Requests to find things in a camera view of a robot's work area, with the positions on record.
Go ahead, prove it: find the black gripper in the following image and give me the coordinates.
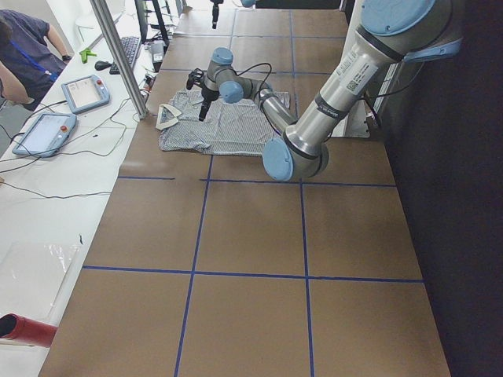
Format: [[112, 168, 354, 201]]
[[199, 86, 218, 122], [211, 0, 222, 29]]

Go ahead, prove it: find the blue white striped polo shirt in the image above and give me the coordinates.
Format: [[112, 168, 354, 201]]
[[158, 90, 274, 156]]

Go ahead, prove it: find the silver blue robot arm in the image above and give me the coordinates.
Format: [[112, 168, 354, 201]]
[[186, 1, 465, 181], [211, 0, 257, 30]]

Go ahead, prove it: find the black power adapter box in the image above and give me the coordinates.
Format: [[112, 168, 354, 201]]
[[149, 40, 165, 67]]

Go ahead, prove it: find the black monitor stand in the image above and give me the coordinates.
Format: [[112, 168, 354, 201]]
[[134, 0, 171, 47]]

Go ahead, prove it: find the black keyboard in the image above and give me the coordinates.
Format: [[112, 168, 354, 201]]
[[120, 36, 141, 69]]

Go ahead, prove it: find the black computer mouse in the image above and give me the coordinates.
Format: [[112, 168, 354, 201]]
[[94, 60, 112, 71]]

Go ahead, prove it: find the far teach pendant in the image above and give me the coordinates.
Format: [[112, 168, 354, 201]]
[[61, 75, 110, 115]]

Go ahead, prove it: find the teach pendant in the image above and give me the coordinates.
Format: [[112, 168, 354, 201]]
[[13, 113, 77, 158], [61, 75, 110, 115]]

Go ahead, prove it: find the green plastic clamp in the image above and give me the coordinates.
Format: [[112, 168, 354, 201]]
[[79, 47, 97, 64]]

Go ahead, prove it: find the near teach pendant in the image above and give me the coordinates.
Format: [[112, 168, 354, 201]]
[[13, 113, 77, 158]]

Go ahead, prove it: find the person in dark shirt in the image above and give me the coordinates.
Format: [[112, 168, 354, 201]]
[[1, 9, 72, 111]]

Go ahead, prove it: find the clear plastic bag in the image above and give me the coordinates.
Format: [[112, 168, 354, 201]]
[[1, 242, 80, 320]]

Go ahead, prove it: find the red cylinder bottle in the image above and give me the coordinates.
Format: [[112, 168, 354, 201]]
[[1, 313, 58, 348]]

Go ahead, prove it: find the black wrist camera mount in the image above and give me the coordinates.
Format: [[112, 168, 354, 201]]
[[185, 68, 205, 90]]

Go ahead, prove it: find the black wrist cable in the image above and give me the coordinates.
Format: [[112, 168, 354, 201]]
[[235, 62, 273, 86]]

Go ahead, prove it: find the aluminium frame post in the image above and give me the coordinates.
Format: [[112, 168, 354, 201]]
[[90, 0, 149, 119]]

